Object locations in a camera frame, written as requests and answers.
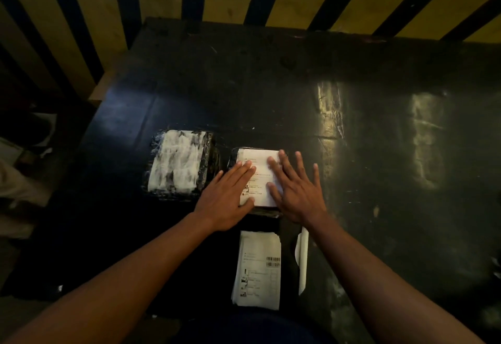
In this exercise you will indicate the stack of white label sheets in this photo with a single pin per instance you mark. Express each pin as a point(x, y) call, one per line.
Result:
point(258, 273)

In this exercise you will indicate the black parcel with white wrap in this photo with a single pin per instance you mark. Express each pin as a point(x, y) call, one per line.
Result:
point(178, 162)

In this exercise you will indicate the person's right middle finger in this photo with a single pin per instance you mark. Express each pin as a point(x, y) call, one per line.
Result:
point(290, 165)

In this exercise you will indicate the person's left hand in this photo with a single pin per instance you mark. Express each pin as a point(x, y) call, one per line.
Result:
point(221, 205)

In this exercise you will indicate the person's left middle finger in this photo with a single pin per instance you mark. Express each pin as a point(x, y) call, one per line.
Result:
point(238, 174)

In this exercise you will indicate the person's left little finger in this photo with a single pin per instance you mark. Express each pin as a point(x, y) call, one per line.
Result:
point(213, 181)

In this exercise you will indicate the person's dark blue clothing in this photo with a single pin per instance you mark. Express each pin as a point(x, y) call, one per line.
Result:
point(250, 330)

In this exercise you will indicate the person's left forearm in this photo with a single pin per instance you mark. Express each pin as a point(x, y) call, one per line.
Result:
point(125, 281)

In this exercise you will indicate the person's right little finger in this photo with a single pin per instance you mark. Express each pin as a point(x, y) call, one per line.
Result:
point(316, 178)

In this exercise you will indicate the person's right hand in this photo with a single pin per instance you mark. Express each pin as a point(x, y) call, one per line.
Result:
point(301, 199)

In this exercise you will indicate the beige fabric bundle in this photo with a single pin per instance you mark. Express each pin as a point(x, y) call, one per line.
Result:
point(19, 187)

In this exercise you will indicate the person's left thumb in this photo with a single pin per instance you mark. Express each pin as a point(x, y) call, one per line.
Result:
point(246, 205)

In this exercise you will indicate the white printed shipping label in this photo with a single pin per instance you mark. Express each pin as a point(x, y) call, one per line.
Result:
point(261, 183)

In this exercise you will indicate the person's right thumb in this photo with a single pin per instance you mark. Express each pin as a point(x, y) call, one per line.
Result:
point(275, 195)

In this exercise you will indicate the person's right forearm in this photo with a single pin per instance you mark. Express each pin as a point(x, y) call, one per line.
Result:
point(375, 285)

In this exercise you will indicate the white backing paper strip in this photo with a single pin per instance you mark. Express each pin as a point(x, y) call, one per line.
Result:
point(303, 257)

